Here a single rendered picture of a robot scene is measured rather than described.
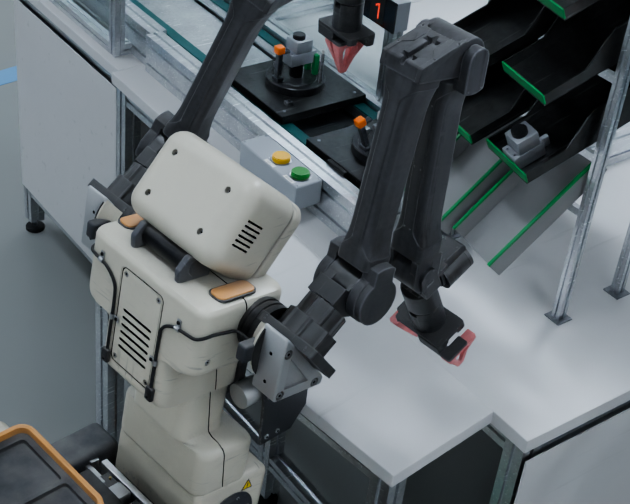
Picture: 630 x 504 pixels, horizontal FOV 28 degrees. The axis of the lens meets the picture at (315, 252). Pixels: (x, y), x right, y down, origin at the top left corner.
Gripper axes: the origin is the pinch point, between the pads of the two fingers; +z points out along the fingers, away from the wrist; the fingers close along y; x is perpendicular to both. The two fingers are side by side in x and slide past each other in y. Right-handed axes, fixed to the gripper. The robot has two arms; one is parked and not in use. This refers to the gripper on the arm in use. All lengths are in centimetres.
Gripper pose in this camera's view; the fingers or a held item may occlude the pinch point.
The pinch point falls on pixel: (342, 68)
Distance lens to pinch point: 245.8
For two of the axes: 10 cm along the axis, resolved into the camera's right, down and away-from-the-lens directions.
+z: -0.8, 7.9, 6.0
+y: -5.8, -5.3, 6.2
